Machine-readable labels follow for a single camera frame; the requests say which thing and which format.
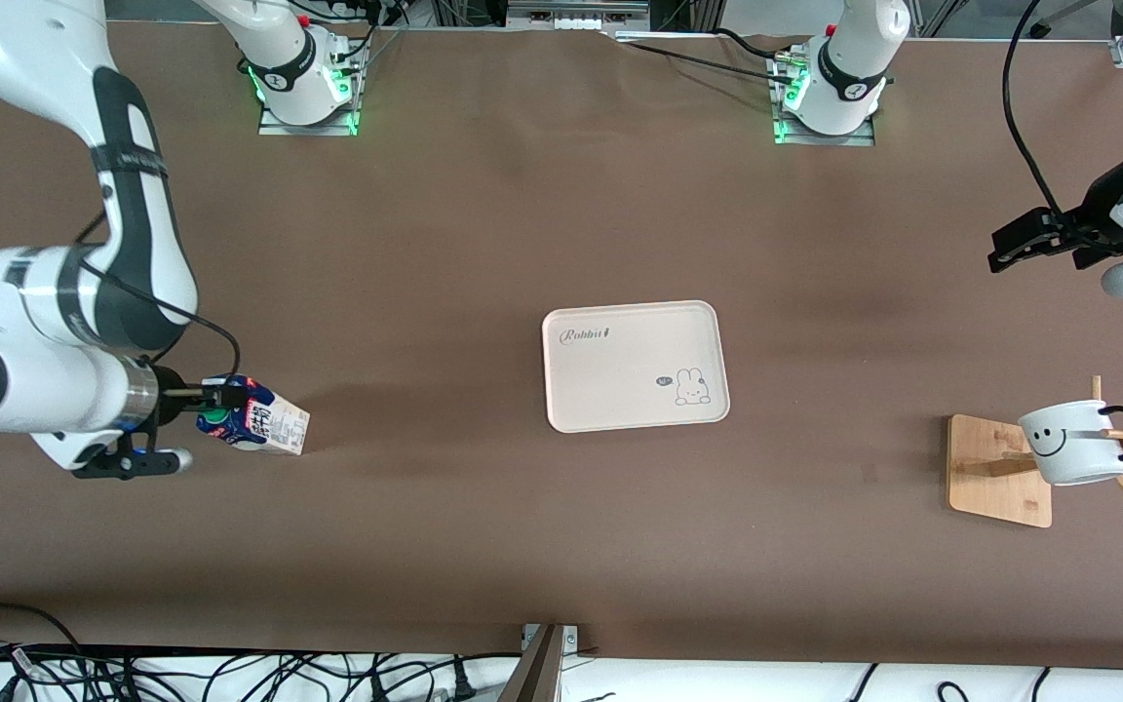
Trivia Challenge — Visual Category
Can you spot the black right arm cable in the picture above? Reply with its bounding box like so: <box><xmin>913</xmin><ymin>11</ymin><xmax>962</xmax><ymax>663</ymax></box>
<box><xmin>74</xmin><ymin>210</ymin><xmax>242</xmax><ymax>387</ymax></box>

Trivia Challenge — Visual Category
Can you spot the black cable tangle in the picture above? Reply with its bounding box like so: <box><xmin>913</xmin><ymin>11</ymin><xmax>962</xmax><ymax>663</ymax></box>
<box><xmin>0</xmin><ymin>639</ymin><xmax>525</xmax><ymax>702</ymax></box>

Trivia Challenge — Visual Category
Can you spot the grey aluminium strut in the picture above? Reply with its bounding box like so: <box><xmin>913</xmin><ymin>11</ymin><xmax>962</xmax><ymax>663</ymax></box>
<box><xmin>497</xmin><ymin>624</ymin><xmax>567</xmax><ymax>702</ymax></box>

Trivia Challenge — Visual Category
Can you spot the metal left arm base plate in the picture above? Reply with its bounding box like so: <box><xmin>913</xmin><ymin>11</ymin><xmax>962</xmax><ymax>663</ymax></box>
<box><xmin>772</xmin><ymin>54</ymin><xmax>877</xmax><ymax>148</ymax></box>

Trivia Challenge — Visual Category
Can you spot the cream rabbit print tray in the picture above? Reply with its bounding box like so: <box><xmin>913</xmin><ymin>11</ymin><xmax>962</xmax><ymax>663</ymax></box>
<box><xmin>542</xmin><ymin>299</ymin><xmax>730</xmax><ymax>434</ymax></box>

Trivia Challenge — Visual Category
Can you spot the white smiley cup black handle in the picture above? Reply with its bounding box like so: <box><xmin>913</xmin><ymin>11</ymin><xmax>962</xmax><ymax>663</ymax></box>
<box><xmin>1019</xmin><ymin>398</ymin><xmax>1123</xmax><ymax>487</ymax></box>

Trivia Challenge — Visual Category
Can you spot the metal strut bracket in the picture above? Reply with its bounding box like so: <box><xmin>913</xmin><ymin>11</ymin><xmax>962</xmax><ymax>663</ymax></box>
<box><xmin>521</xmin><ymin>623</ymin><xmax>580</xmax><ymax>651</ymax></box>

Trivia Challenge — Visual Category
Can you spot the black arched floor cable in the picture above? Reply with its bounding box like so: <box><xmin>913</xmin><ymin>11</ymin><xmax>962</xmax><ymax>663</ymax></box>
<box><xmin>0</xmin><ymin>603</ymin><xmax>87</xmax><ymax>674</ymax></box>

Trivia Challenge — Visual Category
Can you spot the wooden cup rack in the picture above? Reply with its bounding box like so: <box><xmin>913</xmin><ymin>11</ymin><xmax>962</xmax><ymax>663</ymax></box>
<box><xmin>947</xmin><ymin>375</ymin><xmax>1123</xmax><ymax>529</ymax></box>

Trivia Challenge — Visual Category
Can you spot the long black table cable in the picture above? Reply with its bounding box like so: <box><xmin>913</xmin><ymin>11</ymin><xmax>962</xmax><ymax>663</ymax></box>
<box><xmin>618</xmin><ymin>41</ymin><xmax>798</xmax><ymax>87</ymax></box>

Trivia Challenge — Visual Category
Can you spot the white power strip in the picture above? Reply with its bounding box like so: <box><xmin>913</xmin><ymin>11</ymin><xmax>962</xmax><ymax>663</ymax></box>
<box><xmin>507</xmin><ymin>0</ymin><xmax>652</xmax><ymax>26</ymax></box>

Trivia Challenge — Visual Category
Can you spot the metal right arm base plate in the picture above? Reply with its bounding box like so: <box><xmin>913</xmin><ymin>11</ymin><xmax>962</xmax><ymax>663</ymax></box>
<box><xmin>258</xmin><ymin>39</ymin><xmax>362</xmax><ymax>137</ymax></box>

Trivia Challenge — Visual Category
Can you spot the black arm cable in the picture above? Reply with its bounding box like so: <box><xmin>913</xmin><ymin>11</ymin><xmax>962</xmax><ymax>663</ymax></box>
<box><xmin>74</xmin><ymin>210</ymin><xmax>242</xmax><ymax>387</ymax></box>
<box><xmin>1001</xmin><ymin>0</ymin><xmax>1108</xmax><ymax>245</ymax></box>

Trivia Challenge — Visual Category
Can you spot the blue milk carton green cap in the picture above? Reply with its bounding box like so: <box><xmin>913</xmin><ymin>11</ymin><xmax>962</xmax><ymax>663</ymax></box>
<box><xmin>195</xmin><ymin>374</ymin><xmax>312</xmax><ymax>457</ymax></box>

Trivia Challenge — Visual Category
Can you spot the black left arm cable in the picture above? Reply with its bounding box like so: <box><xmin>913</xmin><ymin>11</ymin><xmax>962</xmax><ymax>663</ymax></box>
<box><xmin>1001</xmin><ymin>0</ymin><xmax>1108</xmax><ymax>245</ymax></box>

